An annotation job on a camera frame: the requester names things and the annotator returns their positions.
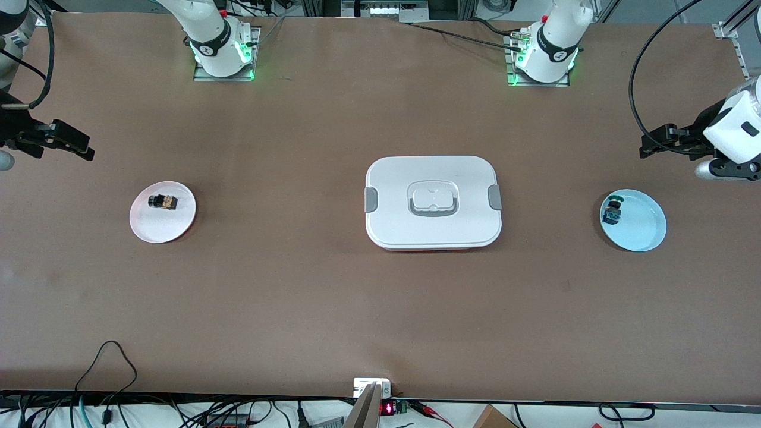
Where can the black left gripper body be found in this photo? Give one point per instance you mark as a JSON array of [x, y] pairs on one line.
[[696, 136]]

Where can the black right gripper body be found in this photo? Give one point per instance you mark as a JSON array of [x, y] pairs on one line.
[[13, 127]]

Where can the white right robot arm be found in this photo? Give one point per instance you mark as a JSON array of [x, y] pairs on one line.
[[209, 35]]

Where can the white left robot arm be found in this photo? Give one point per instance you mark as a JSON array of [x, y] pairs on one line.
[[737, 128]]

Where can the light blue round plate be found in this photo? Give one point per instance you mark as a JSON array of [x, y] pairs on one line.
[[639, 226]]

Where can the pink round plate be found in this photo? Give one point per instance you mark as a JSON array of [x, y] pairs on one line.
[[157, 229]]

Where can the white lunch box grey clasps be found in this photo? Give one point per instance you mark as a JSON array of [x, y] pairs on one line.
[[433, 178]]

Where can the white lit power strip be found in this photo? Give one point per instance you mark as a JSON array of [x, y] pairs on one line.
[[389, 10]]

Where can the brown cardboard box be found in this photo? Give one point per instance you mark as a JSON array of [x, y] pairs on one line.
[[493, 419]]

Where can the red digit display module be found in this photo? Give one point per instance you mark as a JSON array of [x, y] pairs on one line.
[[387, 408]]

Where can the aluminium frame rail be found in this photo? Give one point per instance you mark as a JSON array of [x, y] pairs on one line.
[[740, 53]]

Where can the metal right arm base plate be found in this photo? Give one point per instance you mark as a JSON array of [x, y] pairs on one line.
[[200, 74]]

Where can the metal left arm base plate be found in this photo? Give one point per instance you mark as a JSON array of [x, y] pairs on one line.
[[512, 80]]

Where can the silver metal bracket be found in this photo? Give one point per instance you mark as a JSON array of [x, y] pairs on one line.
[[367, 407]]

